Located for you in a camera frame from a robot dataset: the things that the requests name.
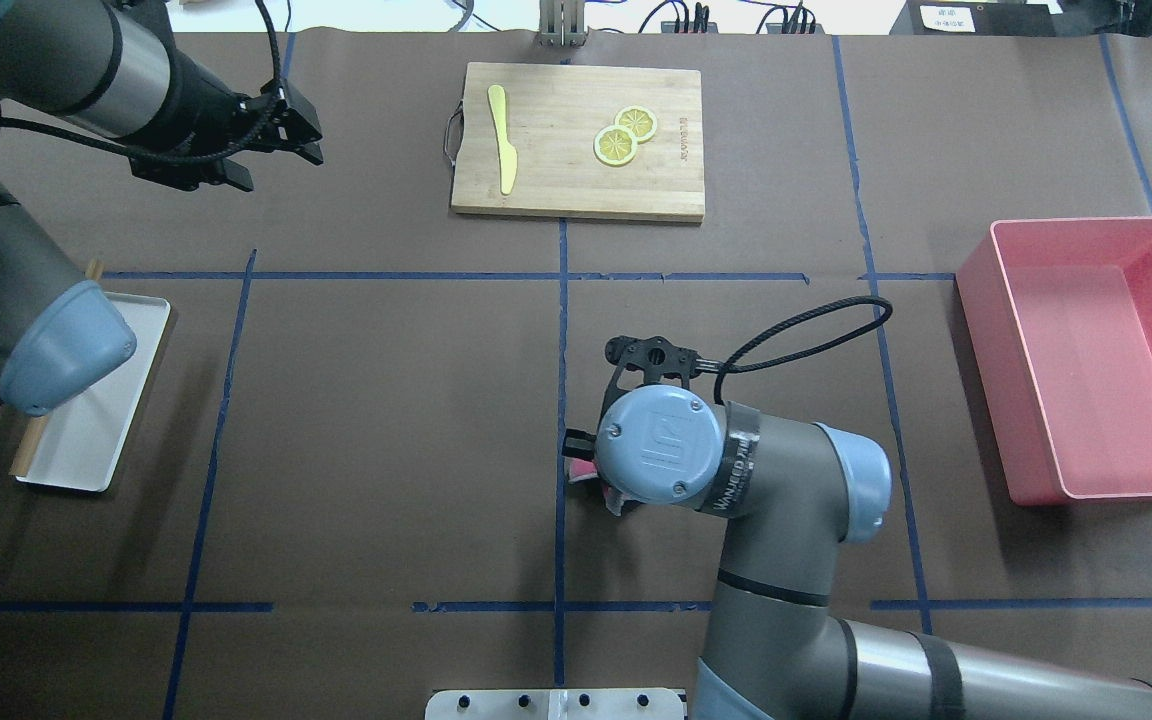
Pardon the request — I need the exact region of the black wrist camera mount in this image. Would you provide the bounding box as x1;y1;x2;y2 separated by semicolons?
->
599;334;702;419

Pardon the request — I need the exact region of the pink plastic bin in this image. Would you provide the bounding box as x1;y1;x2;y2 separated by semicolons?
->
955;217;1152;506

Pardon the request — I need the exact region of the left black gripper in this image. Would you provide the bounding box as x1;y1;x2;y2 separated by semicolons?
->
172;85;324;191

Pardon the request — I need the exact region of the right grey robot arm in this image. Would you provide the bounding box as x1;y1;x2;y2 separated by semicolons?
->
562;384;1152;719

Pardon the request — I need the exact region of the metal cutting board handle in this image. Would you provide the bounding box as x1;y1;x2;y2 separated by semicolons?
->
442;101;465;173

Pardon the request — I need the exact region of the pink fleece cloth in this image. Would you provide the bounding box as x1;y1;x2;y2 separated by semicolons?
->
564;457;602;484

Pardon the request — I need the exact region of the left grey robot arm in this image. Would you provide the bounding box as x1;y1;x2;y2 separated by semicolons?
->
0;1;323;416

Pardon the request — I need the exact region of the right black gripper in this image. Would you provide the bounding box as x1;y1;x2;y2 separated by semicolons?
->
562;429;626;516

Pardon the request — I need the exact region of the white rectangular tray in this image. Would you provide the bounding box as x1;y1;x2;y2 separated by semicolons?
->
14;291;172;493

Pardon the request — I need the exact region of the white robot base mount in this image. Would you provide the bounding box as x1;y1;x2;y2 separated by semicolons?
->
424;687;689;719

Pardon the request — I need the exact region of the yellow plastic knife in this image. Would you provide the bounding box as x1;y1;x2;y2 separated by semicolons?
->
486;85;518;196

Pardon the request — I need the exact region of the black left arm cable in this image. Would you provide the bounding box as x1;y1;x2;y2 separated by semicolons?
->
0;0;302;166

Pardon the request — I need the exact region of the grey metal stand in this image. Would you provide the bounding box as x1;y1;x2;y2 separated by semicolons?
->
538;0;589;47

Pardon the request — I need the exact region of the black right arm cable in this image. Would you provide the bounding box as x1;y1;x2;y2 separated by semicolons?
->
696;296;894;403

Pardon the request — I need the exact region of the inner wooden rod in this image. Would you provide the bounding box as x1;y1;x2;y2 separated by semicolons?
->
9;258;105;477

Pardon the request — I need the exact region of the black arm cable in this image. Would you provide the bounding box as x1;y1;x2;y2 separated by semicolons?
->
696;296;894;403
0;0;302;166

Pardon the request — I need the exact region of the bamboo cutting board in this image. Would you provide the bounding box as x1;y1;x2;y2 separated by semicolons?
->
450;61;707;223

